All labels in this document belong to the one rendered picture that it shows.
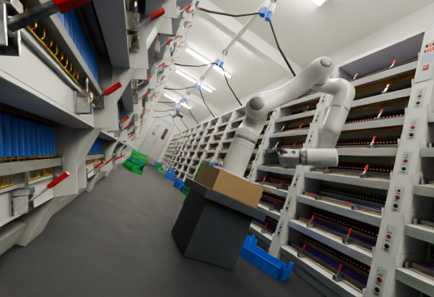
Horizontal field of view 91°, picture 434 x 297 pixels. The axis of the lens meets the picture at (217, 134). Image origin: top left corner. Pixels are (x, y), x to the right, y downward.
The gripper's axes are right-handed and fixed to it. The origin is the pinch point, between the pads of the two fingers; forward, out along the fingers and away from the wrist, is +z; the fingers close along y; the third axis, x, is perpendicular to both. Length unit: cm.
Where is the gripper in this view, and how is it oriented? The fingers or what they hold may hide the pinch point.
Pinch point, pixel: (268, 156)
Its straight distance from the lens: 116.1
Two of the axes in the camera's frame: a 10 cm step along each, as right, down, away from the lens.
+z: -9.2, 0.3, 4.0
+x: 2.0, -8.3, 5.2
